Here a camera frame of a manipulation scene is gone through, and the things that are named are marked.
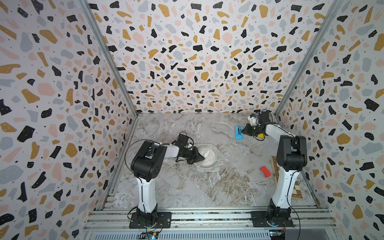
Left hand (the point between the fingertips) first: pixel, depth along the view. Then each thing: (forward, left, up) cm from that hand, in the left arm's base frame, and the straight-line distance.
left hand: (206, 158), depth 93 cm
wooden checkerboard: (-22, -48, -1) cm, 53 cm away
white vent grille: (-39, +12, -3) cm, 41 cm away
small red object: (-9, -36, -2) cm, 37 cm away
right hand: (+19, -26, +4) cm, 33 cm away
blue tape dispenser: (+19, -24, -1) cm, 30 cm away
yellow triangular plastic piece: (+11, -35, +8) cm, 38 cm away
